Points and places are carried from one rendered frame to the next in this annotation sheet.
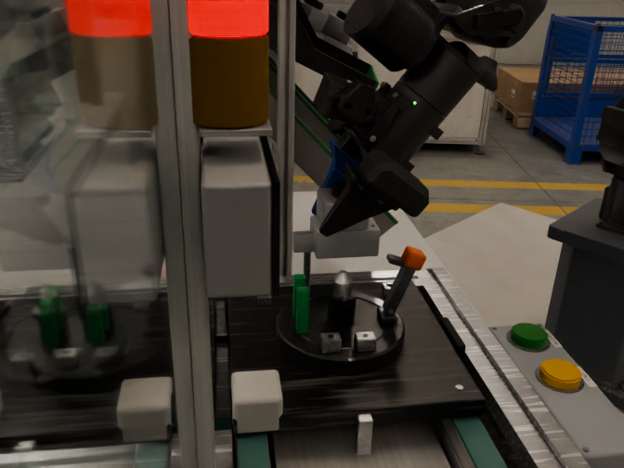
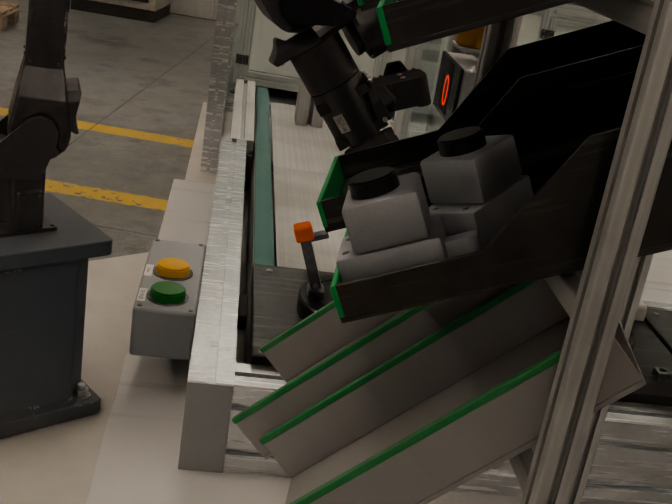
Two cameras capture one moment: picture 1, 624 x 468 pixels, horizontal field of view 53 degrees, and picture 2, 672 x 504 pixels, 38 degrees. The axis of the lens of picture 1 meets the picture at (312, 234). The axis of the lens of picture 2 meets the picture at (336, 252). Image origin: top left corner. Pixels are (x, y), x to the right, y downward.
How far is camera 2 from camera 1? 158 cm
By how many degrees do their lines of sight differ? 135
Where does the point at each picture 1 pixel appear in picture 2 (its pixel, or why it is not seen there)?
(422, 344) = (281, 298)
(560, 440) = (213, 250)
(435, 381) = (285, 277)
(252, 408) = not seen: hidden behind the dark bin
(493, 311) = (62, 483)
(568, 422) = (196, 255)
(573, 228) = (90, 232)
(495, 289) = not seen: outside the picture
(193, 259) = not seen: hidden behind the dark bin
